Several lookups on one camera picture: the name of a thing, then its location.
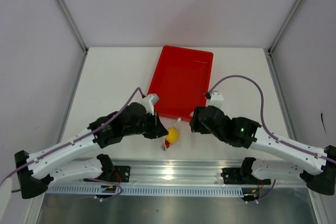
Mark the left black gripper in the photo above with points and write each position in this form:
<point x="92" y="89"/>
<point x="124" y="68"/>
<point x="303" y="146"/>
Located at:
<point x="157" y="129"/>

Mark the red plastic tray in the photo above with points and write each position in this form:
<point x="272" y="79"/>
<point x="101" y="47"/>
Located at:
<point x="180" y="80"/>

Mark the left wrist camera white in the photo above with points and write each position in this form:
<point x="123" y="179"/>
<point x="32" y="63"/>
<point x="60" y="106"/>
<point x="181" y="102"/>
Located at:
<point x="149" y="102"/>

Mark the red chili pepper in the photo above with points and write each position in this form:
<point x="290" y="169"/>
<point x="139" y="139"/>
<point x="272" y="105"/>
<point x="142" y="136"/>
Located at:
<point x="166" y="145"/>

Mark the left aluminium frame post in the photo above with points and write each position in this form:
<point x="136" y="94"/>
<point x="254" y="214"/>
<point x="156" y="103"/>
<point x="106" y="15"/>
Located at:
<point x="72" y="25"/>

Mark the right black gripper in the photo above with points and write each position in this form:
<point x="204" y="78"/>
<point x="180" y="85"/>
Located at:
<point x="194" y="123"/>

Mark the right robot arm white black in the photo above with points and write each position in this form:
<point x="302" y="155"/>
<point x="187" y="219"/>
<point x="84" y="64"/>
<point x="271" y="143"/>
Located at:
<point x="314" y="165"/>

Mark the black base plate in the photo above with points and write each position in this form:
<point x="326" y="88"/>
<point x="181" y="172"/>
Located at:
<point x="242" y="175"/>
<point x="121" y="174"/>

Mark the slotted cable duct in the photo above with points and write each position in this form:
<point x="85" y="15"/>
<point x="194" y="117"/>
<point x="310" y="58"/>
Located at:
<point x="143" y="190"/>

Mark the clear zip top bag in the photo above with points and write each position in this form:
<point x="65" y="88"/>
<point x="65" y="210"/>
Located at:
<point x="176" y="125"/>

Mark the aluminium frame post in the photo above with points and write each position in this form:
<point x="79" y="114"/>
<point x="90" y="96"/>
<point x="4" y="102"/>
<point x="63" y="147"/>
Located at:
<point x="294" y="10"/>
<point x="72" y="25"/>

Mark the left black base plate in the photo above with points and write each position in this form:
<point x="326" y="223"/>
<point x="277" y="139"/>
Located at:
<point x="121" y="174"/>

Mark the aluminium mounting rail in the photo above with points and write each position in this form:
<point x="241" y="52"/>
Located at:
<point x="176" y="173"/>

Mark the right aluminium frame post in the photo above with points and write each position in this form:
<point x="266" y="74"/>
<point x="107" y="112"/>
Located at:
<point x="294" y="10"/>

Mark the yellow bell pepper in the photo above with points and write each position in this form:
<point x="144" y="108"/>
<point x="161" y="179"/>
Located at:
<point x="173" y="135"/>

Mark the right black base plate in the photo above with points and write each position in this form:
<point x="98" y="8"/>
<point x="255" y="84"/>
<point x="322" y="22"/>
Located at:
<point x="242" y="175"/>

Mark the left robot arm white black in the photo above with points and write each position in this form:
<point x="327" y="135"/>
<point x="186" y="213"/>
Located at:
<point x="38" y="171"/>

